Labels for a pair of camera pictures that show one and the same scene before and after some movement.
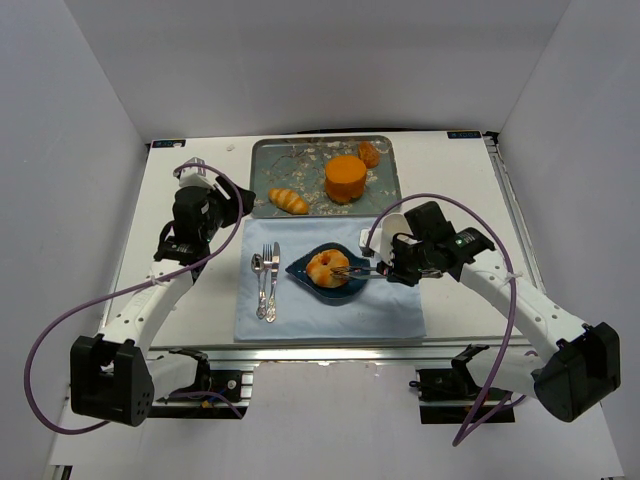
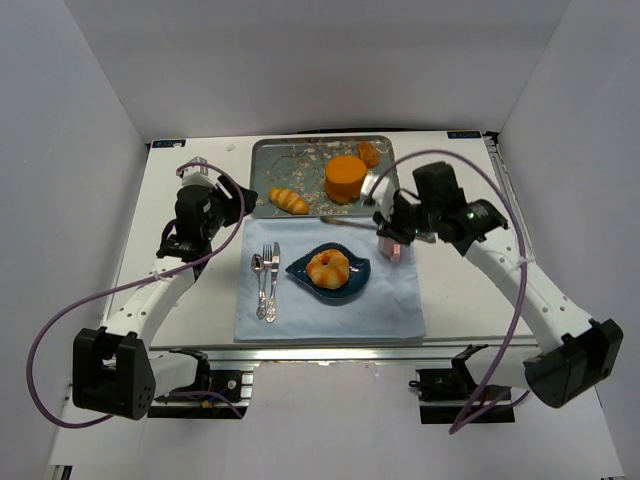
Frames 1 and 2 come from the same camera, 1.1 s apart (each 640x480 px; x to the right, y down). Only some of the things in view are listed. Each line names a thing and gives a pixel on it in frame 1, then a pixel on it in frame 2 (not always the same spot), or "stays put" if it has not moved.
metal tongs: (354, 272) → (425, 236)
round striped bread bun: (320, 264) stays put
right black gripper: (396, 270) → (393, 226)
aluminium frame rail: (367, 352) stays put
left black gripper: (232, 201) stays put
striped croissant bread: (288, 200) stays put
